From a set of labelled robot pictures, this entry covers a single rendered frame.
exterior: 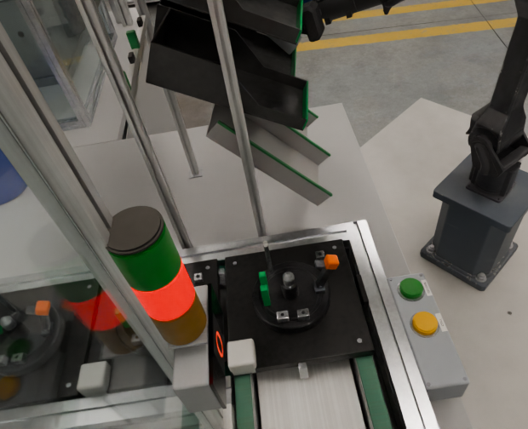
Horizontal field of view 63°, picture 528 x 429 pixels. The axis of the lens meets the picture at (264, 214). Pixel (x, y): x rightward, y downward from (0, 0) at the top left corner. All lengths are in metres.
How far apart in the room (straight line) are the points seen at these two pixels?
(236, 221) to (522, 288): 0.64
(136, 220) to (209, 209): 0.79
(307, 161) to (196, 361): 0.62
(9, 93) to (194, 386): 0.31
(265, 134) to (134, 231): 0.62
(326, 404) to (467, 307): 0.36
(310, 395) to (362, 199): 0.52
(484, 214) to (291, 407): 0.46
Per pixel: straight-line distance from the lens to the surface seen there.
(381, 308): 0.81
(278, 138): 0.97
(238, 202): 1.14
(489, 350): 0.93
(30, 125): 0.29
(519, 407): 0.90
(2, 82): 0.28
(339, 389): 0.79
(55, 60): 1.51
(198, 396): 0.49
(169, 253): 0.36
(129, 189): 1.29
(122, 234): 0.36
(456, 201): 0.86
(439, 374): 0.77
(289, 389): 0.80
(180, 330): 0.44
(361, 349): 0.76
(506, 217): 0.85
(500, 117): 0.79
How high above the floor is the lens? 1.66
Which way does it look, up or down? 47 degrees down
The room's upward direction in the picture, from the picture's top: 11 degrees counter-clockwise
